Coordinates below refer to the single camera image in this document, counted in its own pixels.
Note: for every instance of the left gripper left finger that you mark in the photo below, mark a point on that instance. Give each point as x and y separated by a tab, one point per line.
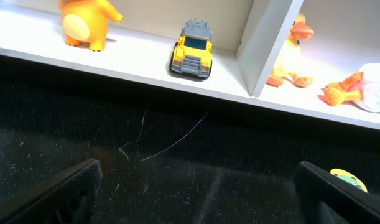
53	199

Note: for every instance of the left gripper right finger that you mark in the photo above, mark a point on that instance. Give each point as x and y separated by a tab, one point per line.
339	202

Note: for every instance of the yellow rattle drum toy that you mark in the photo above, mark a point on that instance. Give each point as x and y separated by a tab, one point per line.
348	179

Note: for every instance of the yellow rubber duck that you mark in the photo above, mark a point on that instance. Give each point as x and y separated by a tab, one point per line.
84	18

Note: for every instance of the grey and yellow toy truck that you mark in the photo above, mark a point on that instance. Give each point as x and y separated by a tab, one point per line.
192	53

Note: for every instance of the white plush duck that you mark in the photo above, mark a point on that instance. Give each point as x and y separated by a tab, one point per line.
373	90

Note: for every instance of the yellow plush duck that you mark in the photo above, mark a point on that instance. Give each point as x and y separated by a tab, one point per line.
289	56

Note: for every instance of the white shelf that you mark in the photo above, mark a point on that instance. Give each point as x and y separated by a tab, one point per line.
140	59

